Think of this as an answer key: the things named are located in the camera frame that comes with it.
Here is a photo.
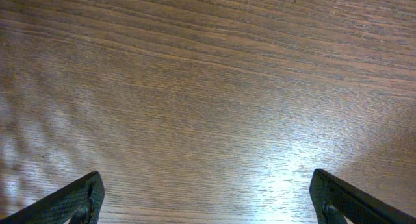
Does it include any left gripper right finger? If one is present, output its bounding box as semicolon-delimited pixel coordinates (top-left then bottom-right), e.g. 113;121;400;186
309;169;415;224

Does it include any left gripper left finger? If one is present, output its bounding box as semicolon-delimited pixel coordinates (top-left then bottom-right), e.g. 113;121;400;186
1;171;105;224

